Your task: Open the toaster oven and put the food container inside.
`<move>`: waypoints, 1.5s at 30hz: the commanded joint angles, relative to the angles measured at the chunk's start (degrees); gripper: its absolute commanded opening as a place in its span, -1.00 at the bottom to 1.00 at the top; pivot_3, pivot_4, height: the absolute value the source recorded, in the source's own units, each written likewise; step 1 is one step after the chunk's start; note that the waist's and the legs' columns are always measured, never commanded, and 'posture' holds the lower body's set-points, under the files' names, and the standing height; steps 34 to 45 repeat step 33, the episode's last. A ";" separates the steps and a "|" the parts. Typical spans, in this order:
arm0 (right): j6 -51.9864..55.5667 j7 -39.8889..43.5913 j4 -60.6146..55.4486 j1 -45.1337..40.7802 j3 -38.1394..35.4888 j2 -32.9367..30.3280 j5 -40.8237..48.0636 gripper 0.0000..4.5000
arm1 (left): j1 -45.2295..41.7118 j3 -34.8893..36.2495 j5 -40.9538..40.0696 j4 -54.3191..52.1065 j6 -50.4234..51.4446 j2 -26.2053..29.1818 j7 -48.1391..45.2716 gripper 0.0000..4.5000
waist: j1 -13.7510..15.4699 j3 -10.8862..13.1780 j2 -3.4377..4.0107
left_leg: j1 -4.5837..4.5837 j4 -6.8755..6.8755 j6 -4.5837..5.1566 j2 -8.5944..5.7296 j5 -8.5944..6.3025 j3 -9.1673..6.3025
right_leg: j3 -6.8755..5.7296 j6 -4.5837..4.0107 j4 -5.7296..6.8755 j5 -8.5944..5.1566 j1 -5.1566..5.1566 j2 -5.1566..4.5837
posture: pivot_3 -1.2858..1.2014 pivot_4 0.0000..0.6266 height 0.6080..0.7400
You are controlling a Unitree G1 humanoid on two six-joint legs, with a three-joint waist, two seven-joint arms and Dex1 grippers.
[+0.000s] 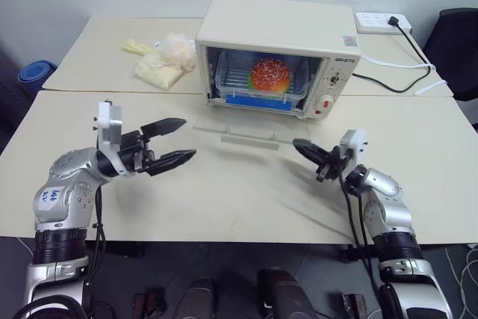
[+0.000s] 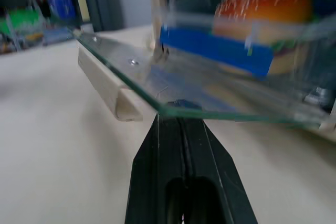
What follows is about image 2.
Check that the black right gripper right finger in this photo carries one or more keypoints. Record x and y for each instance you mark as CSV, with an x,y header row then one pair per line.
x,y
210,161

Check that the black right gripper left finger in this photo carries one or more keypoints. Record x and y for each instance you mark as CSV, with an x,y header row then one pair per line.
x,y
149,161

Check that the glass toaster oven door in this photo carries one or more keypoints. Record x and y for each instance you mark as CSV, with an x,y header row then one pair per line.
x,y
183,82

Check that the toy hamburger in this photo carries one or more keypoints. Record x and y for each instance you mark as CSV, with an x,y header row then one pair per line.
x,y
265,11

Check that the green crate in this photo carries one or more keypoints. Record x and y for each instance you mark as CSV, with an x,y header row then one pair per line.
x,y
21,22

